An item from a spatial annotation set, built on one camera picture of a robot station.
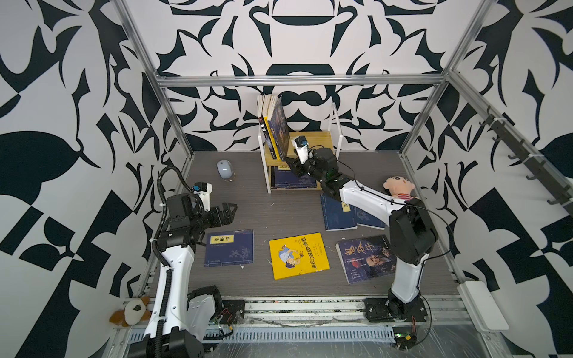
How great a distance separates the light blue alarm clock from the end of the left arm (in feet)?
1.08

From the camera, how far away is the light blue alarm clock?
1.05 metres

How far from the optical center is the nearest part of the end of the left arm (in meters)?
0.54
